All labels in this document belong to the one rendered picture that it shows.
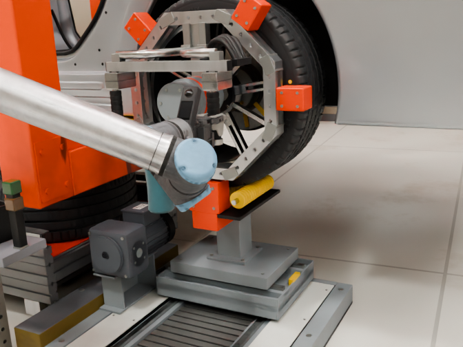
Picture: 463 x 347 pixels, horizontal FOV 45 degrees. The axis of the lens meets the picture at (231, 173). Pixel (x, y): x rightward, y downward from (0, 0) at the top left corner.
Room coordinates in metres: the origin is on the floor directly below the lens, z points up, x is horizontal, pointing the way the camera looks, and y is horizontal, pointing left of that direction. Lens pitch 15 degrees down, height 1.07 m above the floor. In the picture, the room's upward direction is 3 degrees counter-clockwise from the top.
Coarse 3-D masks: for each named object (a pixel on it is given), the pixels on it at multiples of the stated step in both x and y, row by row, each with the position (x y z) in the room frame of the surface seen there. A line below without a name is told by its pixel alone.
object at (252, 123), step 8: (248, 64) 2.06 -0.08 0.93; (256, 64) 2.05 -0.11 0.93; (240, 72) 2.03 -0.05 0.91; (248, 72) 2.03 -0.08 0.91; (256, 72) 2.05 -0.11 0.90; (240, 80) 2.03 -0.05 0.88; (248, 80) 2.01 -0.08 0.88; (256, 80) 2.04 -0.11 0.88; (248, 88) 2.01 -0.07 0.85; (224, 96) 2.06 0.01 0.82; (248, 96) 2.01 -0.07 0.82; (256, 96) 2.04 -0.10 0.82; (248, 104) 2.02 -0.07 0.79; (232, 112) 2.10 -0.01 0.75; (240, 112) 2.08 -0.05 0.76; (256, 112) 2.05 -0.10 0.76; (240, 120) 2.08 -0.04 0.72; (248, 120) 2.07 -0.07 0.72; (240, 128) 2.08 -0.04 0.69; (248, 128) 2.07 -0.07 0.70
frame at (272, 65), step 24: (168, 24) 1.86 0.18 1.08; (144, 48) 1.91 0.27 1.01; (264, 48) 1.72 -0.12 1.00; (144, 72) 1.96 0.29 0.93; (264, 72) 1.70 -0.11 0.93; (144, 96) 1.97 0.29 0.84; (264, 96) 1.71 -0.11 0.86; (144, 120) 1.93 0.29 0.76; (264, 144) 1.71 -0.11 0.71; (216, 168) 1.79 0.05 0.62; (240, 168) 1.75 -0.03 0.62
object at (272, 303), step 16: (288, 272) 1.97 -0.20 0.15; (304, 272) 1.94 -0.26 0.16; (160, 288) 1.94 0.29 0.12; (176, 288) 1.91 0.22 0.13; (192, 288) 1.87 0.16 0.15; (208, 288) 1.84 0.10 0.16; (224, 288) 1.86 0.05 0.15; (240, 288) 1.84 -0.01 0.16; (256, 288) 1.81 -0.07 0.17; (272, 288) 1.80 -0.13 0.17; (288, 288) 1.80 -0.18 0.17; (304, 288) 1.93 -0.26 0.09; (208, 304) 1.84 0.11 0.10; (224, 304) 1.81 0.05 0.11; (240, 304) 1.78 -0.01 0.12; (256, 304) 1.75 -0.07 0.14; (272, 304) 1.72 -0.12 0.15; (288, 304) 1.79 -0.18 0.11
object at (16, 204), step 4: (20, 196) 1.59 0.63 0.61; (4, 200) 1.58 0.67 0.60; (8, 200) 1.57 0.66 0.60; (12, 200) 1.56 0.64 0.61; (16, 200) 1.57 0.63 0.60; (20, 200) 1.59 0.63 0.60; (8, 204) 1.57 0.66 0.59; (12, 204) 1.56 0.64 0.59; (16, 204) 1.57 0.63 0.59; (20, 204) 1.58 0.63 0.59; (8, 208) 1.57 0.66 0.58; (12, 208) 1.57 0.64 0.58; (16, 208) 1.57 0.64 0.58; (20, 208) 1.58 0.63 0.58
